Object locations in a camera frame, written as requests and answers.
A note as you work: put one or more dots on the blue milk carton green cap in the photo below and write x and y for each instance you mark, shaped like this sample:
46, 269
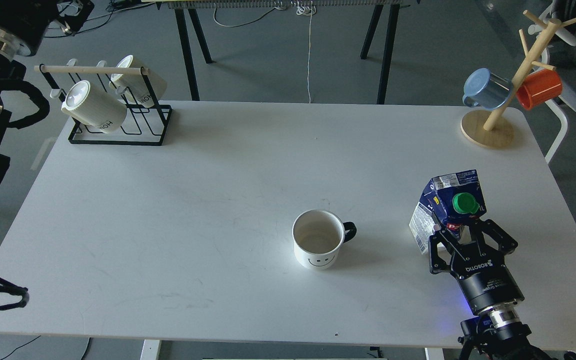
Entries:
448, 200

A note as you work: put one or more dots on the white smiley face mug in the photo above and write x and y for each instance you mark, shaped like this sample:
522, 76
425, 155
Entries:
318, 236

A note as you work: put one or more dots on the orange mug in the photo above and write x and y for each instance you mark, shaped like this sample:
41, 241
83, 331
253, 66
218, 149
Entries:
539, 87

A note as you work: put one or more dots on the black wire mug rack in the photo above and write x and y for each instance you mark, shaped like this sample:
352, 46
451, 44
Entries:
142, 127

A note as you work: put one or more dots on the white mug front on rack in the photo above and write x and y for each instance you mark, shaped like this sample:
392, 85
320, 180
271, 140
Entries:
84, 102

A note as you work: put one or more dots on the blue metallic mug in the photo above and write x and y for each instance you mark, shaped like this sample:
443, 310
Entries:
485, 89

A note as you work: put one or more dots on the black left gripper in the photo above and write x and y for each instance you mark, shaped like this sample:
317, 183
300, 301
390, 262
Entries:
23, 23

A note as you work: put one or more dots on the white chair frame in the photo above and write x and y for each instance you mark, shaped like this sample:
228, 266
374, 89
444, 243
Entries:
556, 9

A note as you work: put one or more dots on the wooden mug tree stand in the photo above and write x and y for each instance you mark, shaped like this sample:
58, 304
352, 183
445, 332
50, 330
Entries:
490, 129

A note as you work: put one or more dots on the white mug rear on rack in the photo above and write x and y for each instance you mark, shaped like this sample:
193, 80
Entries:
138, 92

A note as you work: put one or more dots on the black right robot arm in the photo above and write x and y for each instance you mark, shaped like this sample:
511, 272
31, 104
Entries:
495, 330

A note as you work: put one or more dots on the white mug on rack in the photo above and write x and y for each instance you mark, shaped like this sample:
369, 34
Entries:
138, 92
84, 102

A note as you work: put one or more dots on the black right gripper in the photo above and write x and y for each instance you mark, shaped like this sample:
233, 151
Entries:
485, 277

